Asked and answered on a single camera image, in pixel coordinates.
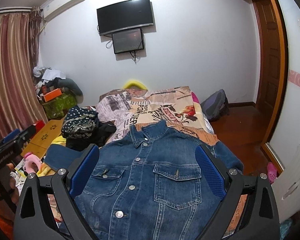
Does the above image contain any blue denim jacket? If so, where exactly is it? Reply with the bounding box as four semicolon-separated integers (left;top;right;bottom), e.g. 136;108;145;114
43;119;244;240

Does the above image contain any black clothes pile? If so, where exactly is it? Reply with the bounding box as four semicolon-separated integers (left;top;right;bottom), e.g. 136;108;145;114
63;122;116;151

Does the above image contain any person's left hand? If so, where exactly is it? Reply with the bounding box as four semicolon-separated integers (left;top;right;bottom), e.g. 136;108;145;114
0;163;19;206

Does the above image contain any pink plastic toy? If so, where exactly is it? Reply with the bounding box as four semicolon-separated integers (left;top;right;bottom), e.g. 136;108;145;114
24;152;42;174

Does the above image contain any pink croc shoe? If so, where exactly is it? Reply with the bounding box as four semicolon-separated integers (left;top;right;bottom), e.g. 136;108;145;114
267;162;277;184

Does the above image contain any yellow blanket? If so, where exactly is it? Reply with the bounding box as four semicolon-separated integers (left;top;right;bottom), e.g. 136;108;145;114
37;135;66;177

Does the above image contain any red striped curtain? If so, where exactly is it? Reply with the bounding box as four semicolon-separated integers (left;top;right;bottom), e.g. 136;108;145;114
0;7;47;140

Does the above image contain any wooden folding bed table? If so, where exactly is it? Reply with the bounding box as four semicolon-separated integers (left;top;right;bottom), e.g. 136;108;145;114
21;119;63;159

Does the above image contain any white wardrobe door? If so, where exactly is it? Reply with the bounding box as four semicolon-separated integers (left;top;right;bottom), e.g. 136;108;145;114
269;0;300;221

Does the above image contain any orange box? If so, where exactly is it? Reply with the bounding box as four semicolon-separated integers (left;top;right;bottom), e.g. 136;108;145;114
41;88;62;102

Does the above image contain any dark blue backpack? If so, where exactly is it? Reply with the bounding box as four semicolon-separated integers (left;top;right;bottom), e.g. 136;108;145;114
200;89;230;121

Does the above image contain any navy patterned knit sweater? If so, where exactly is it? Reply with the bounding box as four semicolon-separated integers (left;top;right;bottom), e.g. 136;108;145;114
61;106;99;139

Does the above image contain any newspaper print bed quilt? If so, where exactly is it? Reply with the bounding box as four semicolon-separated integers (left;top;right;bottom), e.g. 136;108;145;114
46;86;248;239

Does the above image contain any brown wooden door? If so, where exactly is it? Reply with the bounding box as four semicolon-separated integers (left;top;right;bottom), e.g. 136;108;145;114
252;0;288;145

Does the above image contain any yellow curved headboard cushion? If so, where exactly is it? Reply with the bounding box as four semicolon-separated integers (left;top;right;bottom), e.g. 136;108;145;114
122;80;147;90

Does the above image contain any white air conditioner unit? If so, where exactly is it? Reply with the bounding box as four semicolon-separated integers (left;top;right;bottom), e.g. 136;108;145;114
43;0;85;22

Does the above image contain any small black wall monitor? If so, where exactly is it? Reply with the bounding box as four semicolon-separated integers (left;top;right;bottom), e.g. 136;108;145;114
112;28;144;54

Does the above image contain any large black wall television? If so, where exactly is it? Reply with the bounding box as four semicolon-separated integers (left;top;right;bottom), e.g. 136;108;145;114
96;0;154;35

